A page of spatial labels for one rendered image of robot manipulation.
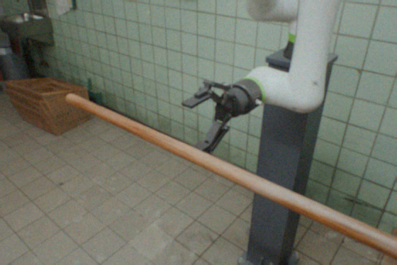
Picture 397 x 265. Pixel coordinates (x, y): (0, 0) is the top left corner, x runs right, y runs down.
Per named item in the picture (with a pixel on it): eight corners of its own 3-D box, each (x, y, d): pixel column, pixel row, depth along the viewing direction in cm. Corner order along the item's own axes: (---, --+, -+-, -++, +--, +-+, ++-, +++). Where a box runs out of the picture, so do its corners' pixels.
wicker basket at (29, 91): (47, 122, 282) (40, 94, 268) (10, 108, 307) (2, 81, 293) (90, 102, 317) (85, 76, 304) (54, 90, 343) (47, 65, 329)
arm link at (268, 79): (254, 91, 107) (256, 59, 102) (290, 100, 100) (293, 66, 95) (232, 106, 98) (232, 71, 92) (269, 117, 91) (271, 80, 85)
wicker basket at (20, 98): (46, 130, 283) (38, 101, 270) (10, 113, 310) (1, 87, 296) (89, 108, 319) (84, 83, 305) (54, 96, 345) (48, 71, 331)
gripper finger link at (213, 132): (217, 108, 85) (220, 110, 86) (198, 144, 83) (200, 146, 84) (230, 112, 83) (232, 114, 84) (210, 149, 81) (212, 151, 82)
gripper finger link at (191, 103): (210, 98, 74) (210, 95, 74) (191, 109, 69) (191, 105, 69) (200, 95, 76) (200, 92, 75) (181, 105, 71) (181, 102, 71)
